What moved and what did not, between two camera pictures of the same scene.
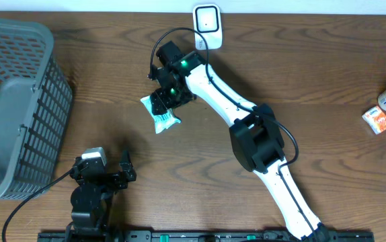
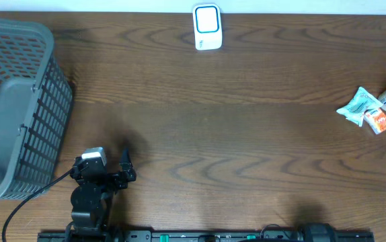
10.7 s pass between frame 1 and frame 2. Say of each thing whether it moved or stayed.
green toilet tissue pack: moved
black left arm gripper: stayed
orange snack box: stayed
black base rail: stayed
